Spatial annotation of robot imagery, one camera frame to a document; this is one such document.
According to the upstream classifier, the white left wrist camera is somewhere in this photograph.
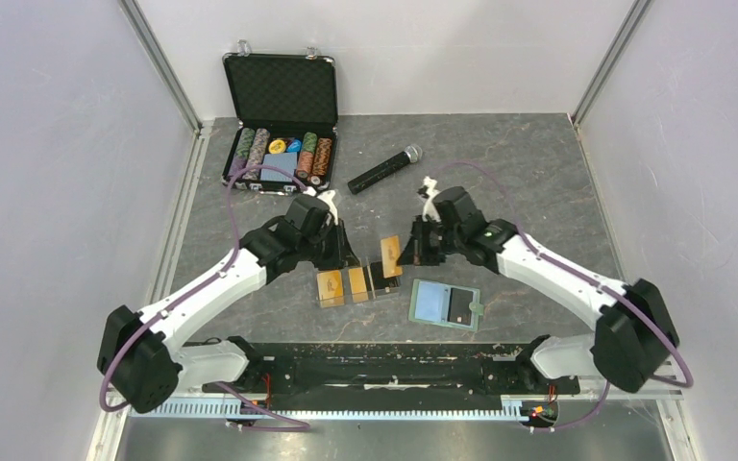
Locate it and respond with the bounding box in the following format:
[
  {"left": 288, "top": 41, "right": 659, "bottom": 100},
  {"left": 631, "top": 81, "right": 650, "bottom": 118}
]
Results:
[{"left": 305, "top": 188, "right": 341, "bottom": 224}]

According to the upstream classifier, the orange credit card stack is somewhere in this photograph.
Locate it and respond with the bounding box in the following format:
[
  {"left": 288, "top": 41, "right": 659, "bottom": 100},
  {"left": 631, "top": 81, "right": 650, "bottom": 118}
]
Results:
[{"left": 316, "top": 270, "right": 345, "bottom": 308}]

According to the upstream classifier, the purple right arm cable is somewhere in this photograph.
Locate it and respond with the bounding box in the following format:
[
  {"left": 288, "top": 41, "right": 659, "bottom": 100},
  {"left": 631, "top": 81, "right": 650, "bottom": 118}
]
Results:
[{"left": 438, "top": 161, "right": 695, "bottom": 434}]

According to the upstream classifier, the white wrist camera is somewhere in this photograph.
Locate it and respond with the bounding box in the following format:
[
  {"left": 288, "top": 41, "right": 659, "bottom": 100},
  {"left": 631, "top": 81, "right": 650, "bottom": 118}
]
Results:
[
  {"left": 305, "top": 188, "right": 341, "bottom": 224},
  {"left": 417, "top": 176, "right": 441, "bottom": 223}
]

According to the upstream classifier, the green card holder wallet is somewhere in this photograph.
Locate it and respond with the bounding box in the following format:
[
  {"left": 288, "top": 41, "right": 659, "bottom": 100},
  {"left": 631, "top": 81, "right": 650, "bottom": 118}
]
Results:
[{"left": 408, "top": 279, "right": 484, "bottom": 331}]

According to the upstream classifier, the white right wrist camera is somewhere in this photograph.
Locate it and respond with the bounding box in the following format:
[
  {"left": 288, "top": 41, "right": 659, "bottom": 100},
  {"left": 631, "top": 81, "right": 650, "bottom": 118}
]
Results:
[{"left": 417, "top": 176, "right": 441, "bottom": 223}]

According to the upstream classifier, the gold credit card stack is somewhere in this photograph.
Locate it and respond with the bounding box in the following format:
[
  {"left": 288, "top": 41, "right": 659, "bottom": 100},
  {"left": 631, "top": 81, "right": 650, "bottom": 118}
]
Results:
[{"left": 348, "top": 267, "right": 369, "bottom": 303}]

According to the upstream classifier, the blue playing card deck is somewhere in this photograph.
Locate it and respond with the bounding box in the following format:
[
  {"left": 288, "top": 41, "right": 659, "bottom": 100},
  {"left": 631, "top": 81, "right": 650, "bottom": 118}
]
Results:
[{"left": 259, "top": 153, "right": 298, "bottom": 183}]

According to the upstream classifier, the black poker chip case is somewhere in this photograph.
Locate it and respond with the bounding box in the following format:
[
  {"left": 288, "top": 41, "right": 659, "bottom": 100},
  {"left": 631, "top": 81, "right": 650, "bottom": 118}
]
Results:
[{"left": 221, "top": 39, "right": 339, "bottom": 195}]

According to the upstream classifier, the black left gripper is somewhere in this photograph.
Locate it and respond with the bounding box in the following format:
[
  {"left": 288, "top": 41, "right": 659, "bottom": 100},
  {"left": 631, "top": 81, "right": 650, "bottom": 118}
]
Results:
[{"left": 299, "top": 219, "right": 361, "bottom": 272}]

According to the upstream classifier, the black handheld microphone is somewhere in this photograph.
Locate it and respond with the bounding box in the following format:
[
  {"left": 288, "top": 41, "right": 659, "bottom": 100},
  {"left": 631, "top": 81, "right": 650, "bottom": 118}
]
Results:
[{"left": 347, "top": 144, "right": 423, "bottom": 195}]

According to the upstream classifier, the orange VIP credit card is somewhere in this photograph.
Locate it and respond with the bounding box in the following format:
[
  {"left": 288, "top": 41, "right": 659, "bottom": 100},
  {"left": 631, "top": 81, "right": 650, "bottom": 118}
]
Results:
[{"left": 381, "top": 235, "right": 403, "bottom": 279}]

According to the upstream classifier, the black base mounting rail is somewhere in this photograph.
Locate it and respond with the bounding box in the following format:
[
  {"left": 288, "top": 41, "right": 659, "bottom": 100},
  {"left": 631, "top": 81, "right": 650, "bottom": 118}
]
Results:
[{"left": 181, "top": 341, "right": 647, "bottom": 412}]

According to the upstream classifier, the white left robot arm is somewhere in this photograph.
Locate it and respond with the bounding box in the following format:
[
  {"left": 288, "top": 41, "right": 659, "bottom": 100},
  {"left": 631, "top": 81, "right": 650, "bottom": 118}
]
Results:
[{"left": 97, "top": 190, "right": 357, "bottom": 413}]

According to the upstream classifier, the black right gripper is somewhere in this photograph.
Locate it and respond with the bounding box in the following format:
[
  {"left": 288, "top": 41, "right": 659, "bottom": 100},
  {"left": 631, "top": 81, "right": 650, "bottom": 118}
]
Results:
[{"left": 398, "top": 214, "right": 465, "bottom": 266}]

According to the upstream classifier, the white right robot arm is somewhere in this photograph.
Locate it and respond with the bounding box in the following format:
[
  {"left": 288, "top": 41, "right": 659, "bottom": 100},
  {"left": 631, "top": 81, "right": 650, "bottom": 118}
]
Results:
[{"left": 398, "top": 178, "right": 679, "bottom": 393}]

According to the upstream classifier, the clear acrylic card tray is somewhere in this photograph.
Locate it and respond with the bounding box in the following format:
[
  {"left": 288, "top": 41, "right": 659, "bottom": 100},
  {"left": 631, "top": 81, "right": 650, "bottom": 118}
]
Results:
[{"left": 316, "top": 260, "right": 403, "bottom": 308}]

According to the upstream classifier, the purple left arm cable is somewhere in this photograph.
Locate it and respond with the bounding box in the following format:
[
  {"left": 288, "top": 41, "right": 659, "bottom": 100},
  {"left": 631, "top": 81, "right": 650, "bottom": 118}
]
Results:
[{"left": 98, "top": 165, "right": 319, "bottom": 434}]

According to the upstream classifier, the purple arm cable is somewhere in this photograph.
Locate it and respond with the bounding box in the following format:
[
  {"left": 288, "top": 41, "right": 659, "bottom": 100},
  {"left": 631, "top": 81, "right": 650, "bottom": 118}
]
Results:
[
  {"left": 438, "top": 161, "right": 695, "bottom": 434},
  {"left": 98, "top": 165, "right": 319, "bottom": 434}
]

